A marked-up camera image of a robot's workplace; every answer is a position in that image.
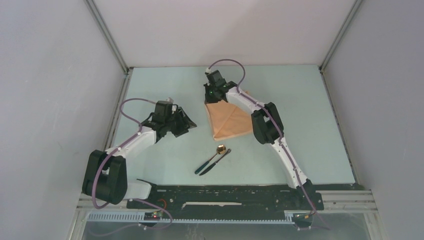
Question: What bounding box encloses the peach satin napkin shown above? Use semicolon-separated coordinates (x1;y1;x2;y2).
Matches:
204;90;253;141

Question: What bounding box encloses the left aluminium corner post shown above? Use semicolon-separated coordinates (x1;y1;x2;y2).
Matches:
84;0;130;75

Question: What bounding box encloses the aluminium corner post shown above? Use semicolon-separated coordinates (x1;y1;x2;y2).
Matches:
319;0;365;73
84;0;130;75

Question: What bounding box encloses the grey slotted cable duct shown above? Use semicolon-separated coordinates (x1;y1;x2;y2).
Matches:
86;211;294;225

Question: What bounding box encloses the gold spoon dark handle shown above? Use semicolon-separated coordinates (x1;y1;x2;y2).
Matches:
194;144;227;175

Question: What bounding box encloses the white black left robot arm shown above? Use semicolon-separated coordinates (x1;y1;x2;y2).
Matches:
82;100;197;209

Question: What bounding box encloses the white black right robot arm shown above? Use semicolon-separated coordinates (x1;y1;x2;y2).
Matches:
204;69;313;209

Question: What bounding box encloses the black table knife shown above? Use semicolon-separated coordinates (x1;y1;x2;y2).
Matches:
199;149;232;176

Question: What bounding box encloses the left side aluminium rail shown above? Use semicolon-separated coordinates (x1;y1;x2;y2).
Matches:
100;67;134;152

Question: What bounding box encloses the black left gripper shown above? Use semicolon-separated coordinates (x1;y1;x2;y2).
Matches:
164;107;197;138

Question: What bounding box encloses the aluminium front frame rail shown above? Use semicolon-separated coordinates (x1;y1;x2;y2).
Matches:
76;188;379;214

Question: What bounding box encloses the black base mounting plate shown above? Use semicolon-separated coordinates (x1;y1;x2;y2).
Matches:
146;184;324;211

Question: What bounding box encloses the right aluminium corner post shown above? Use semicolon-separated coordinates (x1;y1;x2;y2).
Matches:
319;0;365;73

